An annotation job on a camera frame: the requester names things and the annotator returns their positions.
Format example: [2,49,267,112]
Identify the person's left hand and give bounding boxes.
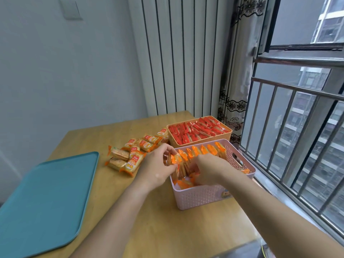
[134,144,179,192]

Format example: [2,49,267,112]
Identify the person's right hand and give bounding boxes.
[188,154,236,186]

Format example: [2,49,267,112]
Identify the orange biscuit packet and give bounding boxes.
[169,153,180,175]

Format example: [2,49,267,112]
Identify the person's right forearm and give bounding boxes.
[222,168,344,258]

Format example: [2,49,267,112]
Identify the person's left forearm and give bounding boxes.
[68,183,156,258]

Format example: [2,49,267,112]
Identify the orange plastic basket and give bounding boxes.
[166,116,233,149]

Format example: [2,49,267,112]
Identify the pink plastic basket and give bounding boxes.
[169,139,256,211]

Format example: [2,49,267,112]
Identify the row of orange packets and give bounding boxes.
[170,142,250,190]

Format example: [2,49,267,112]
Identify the rows of red packets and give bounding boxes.
[169,117,231,145]

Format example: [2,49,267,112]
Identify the pile of orange snack packs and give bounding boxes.
[105,127,170,177]

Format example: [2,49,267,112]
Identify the floral patterned curtain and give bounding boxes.
[216,0,269,148]

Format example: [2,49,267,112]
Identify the white panel radiator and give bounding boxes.
[128,0,235,118]

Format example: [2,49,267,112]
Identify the apartment building outside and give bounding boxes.
[274,0,344,226]

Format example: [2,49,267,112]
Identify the metal window railing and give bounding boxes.
[239,56,344,238]

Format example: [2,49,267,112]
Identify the teal plastic tray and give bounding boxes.
[0,151,99,258]

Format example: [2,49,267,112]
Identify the grey window frame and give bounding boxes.
[253,0,344,60]

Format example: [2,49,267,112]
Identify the white wall switch plate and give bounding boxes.
[59,0,83,20]

